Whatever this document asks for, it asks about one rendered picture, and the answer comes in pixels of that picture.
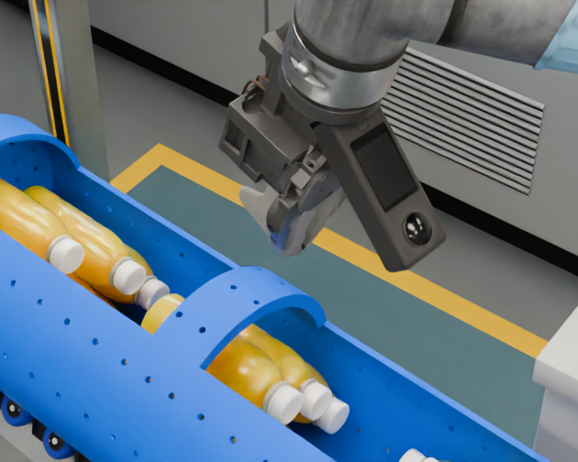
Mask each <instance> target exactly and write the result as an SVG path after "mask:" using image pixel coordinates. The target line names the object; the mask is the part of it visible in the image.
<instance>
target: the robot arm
mask: <svg viewBox="0 0 578 462"><path fill-rule="evenodd" d="M410 39H412V40H416V41H420V42H424V43H428V44H432V45H434V44H435V45H439V46H442V47H446V48H451V49H455V50H463V51H467V52H471V53H475V54H480V55H484V56H488V57H493V58H497V59H501V60H505V61H513V62H517V63H522V64H526V65H530V66H533V70H537V71H540V70H541V69H550V70H555V71H561V72H570V73H576V74H578V0H296V3H295V8H294V12H293V14H292V17H291V19H289V20H288V21H286V22H285V23H284V24H283V25H282V26H281V27H279V28H277V29H274V30H273V31H270V32H269V33H267V34H265V35H264V36H262V37H261V43H260V46H259V51H260V52H261V53H262V54H263V55H264V56H265V57H266V58H267V59H268V60H269V63H268V67H267V70H266V73H265V76H264V75H262V74H260V75H258V76H257V78H256V81H255V80H250V81H248V82H247V83H246V85H245V87H244V89H243V91H242V93H241V96H240V97H239V98H237V99H236V100H234V101H233V102H231V103H230V104H229V106H228V112H227V115H226V119H225V123H224V126H223V130H222V134H221V138H220V140H219V144H218V147H219V148H220V149H221V150H222V151H223V152H224V153H225V154H226V155H227V156H228V157H229V158H230V159H231V160H233V161H234V162H235V163H236V164H237V166H238V167H239V168H240V169H241V170H242V171H243V172H244V173H245V174H246V175H247V176H248V177H249V178H250V179H251V180H253V181H254V182H255V183H257V182H259V181H260V180H262V179H264V180H265V181H266V182H267V183H268V185H267V186H266V189H265V191H264V193H261V192H257V191H255V190H253V189H251V188H250V187H247V186H241V187H240V189H239V198H240V201H241V202H242V204H243V205H244V207H245V208H246V209H247V210H248V212H249V213H250V214H251V215H252V217H253V218H254V219H255V220H256V222H257V223H258V224H259V225H260V226H261V228H262V229H263V230H264V232H265V233H266V234H267V235H268V237H269V241H270V245H271V246H272V249H273V250H274V251H275V252H276V253H277V254H278V255H279V256H280V257H283V258H287V257H292V256H295V255H298V254H299V253H300V252H301V251H302V250H303V249H305V248H307V247H308V246H309V245H310V244H311V242H312V241H313V240H314V239H315V237H316V236H317V235H318V233H319V232H320V231H321V230H322V229H323V227H324V226H325V225H326V223H327V222H328V220H329V219H330V218H331V216H332V215H333V214H334V213H335V211H336V210H337V208H339V207H340V206H341V204H342V203H343V201H344V200H345V198H346V197H348V199H349V201H350V204H351V206H352V207H353V209H354V211H355V213H356V215H357V216H358V218H359V220H360V222H361V224H362V226H363V228H364V230H365V232H366V234H367V236H368V238H369V239H370V240H371V242H372V245H373V247H374V249H375V251H376V253H377V254H378V256H379V258H380V260H381V262H382V263H383V266H384V268H385V269H386V270H387V271H389V272H398V271H404V270H410V269H411V268H413V267H414V266H415V265H416V264H417V263H418V262H419V261H421V260H422V259H424V258H425V257H426V256H428V255H429V254H430V253H431V252H433V251H434V250H435V249H437V248H438V247H440V246H441V245H442V244H443V243H444V242H445V241H446V238H447V234H446V232H445V230H444V228H443V226H442V224H441V222H440V220H439V219H438V217H437V215H436V213H435V211H434V209H433V207H432V205H431V203H430V201H429V199H428V197H427V196H426V194H425V192H424V190H423V188H422V186H421V184H420V182H419V180H418V178H417V176H416V174H415V172H414V171H413V169H412V167H411V165H410V163H409V161H408V159H407V157H406V154H405V152H404V151H403V149H402V147H401V145H400V144H399V142H398V140H397V138H396V136H395V133H394V131H393V129H392V128H391V126H390V124H389V122H388V120H387V119H386V117H385V115H384V113H383V110H382V108H381V107H380V103H381V101H382V99H383V97H384V96H385V95H386V94H387V92H388V90H389V89H390V87H391V86H392V83H393V81H394V78H395V75H396V73H397V71H398V68H399V66H400V63H401V61H402V59H403V57H404V54H405V52H406V48H407V45H408V43H409V41H410ZM260 77H262V79H261V80H259V78H260ZM250 83H254V84H253V85H252V86H251V87H249V88H248V86H249V85H250ZM247 88H248V90H247ZM246 91H247V92H246ZM250 96H252V97H251V98H250V99H248V98H249V97H250ZM231 121H232V122H231ZM229 128H230V129H229ZM228 131H229V132H228Z"/></svg>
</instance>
